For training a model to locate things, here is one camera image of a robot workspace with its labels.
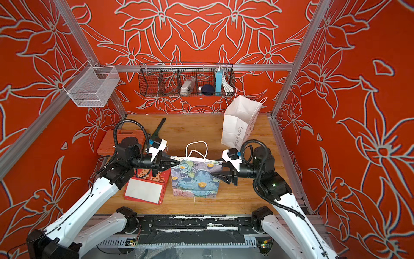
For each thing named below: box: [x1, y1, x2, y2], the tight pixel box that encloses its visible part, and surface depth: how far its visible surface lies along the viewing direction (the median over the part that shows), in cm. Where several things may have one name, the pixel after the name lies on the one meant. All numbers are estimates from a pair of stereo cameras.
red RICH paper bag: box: [123, 176, 170, 206], surface depth 82 cm
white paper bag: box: [221, 94, 264, 152], surface depth 93 cm
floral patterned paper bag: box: [170, 158, 223, 199], surface depth 68 cm
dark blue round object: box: [201, 84, 216, 97], surface depth 98 cm
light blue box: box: [215, 70, 223, 93], surface depth 89 cm
